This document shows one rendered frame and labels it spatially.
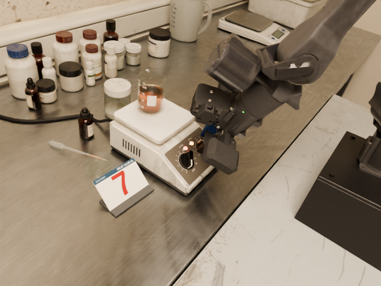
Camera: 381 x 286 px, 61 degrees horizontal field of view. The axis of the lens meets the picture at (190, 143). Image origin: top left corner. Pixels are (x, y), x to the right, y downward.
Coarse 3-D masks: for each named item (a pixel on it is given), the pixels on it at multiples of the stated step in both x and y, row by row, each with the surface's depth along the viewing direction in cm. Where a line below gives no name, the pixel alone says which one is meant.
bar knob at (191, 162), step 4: (188, 152) 59; (192, 152) 59; (180, 156) 59; (184, 156) 60; (188, 156) 59; (192, 156) 59; (180, 160) 59; (184, 160) 59; (188, 160) 58; (192, 160) 58; (180, 164) 59; (184, 164) 59; (188, 164) 58; (192, 164) 58; (184, 168) 59; (188, 168) 59
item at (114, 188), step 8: (128, 168) 58; (136, 168) 59; (112, 176) 56; (120, 176) 57; (128, 176) 58; (136, 176) 59; (96, 184) 54; (104, 184) 55; (112, 184) 56; (120, 184) 57; (128, 184) 58; (136, 184) 59; (104, 192) 55; (112, 192) 55; (120, 192) 56; (128, 192) 57; (112, 200) 55
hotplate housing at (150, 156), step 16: (112, 128) 62; (128, 128) 61; (192, 128) 65; (112, 144) 65; (128, 144) 62; (144, 144) 59; (160, 144) 59; (176, 144) 60; (144, 160) 61; (160, 160) 58; (160, 176) 61; (176, 176) 58
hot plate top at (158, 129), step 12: (132, 108) 63; (168, 108) 65; (180, 108) 66; (120, 120) 60; (132, 120) 60; (144, 120) 61; (156, 120) 62; (168, 120) 62; (180, 120) 63; (192, 120) 64; (144, 132) 58; (156, 132) 59; (168, 132) 59
